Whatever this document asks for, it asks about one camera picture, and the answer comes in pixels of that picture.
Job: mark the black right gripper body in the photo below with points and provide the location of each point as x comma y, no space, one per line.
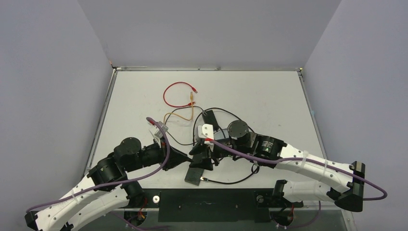
206,152

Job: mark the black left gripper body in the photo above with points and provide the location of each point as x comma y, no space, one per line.
154,155

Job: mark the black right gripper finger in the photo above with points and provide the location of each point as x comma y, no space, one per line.
202,161
202,148

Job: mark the black ribbed network switch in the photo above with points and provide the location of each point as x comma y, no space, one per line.
193,176

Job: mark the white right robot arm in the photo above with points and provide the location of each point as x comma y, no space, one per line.
341,184

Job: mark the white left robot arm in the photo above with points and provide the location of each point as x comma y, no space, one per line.
106,186

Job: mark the white square network box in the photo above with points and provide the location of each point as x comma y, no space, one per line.
222,133

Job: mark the black power brick adapter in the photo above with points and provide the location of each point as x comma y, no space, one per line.
210,118

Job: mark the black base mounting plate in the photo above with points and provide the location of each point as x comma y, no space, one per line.
210,205

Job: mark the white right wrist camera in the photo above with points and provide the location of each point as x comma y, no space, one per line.
206,134

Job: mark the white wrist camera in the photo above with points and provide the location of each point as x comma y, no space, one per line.
206,134
156,132

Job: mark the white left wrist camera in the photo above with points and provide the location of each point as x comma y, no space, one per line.
156,132

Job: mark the aluminium frame rail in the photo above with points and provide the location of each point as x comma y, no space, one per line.
102,115

